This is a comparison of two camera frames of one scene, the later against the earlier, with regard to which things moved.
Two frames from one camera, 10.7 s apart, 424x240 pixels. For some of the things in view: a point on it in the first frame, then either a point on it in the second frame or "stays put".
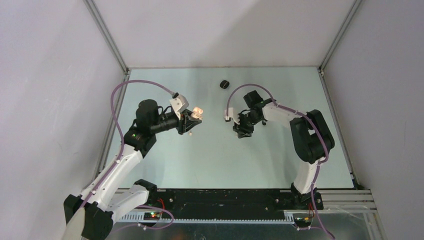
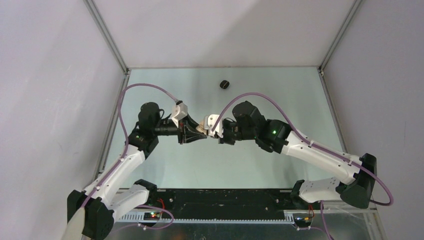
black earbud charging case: (224, 84) stays put
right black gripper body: (248, 119) to (232, 132)
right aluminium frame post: (338, 124) stays put
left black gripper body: (182, 127) to (182, 131)
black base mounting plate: (227, 204) stays put
